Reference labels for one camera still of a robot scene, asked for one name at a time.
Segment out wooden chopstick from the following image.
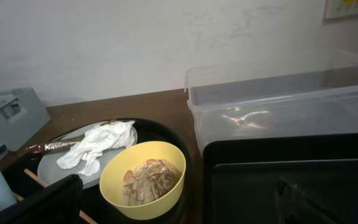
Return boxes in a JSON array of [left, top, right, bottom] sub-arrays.
[[24, 169, 48, 188], [13, 192, 98, 224]]

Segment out yellow bowl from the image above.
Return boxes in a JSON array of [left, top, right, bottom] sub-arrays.
[[99, 141, 190, 221]]

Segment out grey round plate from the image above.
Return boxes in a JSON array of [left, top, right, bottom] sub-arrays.
[[37, 121, 138, 190]]

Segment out grey dishwasher rack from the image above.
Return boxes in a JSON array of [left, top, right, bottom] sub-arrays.
[[0, 87, 50, 152]]

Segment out upper wooden chopstick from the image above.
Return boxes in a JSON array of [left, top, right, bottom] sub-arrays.
[[24, 169, 48, 188]]

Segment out brown coffee sachet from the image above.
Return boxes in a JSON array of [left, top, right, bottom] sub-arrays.
[[26, 134, 85, 154]]

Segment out white tissue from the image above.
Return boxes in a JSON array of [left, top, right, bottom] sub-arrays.
[[57, 121, 135, 176]]

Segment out round black tray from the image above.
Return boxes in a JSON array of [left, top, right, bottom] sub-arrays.
[[0, 118, 193, 224]]

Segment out food scraps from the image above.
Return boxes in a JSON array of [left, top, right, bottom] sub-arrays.
[[121, 159, 182, 206]]

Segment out clear plastic bin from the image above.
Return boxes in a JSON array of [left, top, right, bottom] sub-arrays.
[[185, 50, 358, 151]]

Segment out black rectangular tray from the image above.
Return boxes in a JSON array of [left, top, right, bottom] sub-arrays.
[[203, 134, 358, 223]]

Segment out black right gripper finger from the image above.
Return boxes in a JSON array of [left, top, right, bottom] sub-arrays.
[[0, 174, 83, 224]]

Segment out lower wooden chopstick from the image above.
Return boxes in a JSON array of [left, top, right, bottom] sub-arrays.
[[13, 192, 98, 224]]

